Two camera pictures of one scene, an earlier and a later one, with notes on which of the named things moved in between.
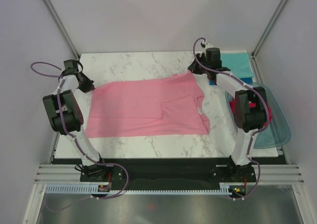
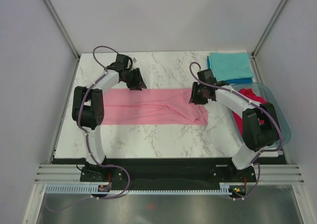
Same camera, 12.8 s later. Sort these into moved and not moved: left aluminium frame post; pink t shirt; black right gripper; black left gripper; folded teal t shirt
Moved: black left gripper; black right gripper; pink t shirt
Not moved: folded teal t shirt; left aluminium frame post
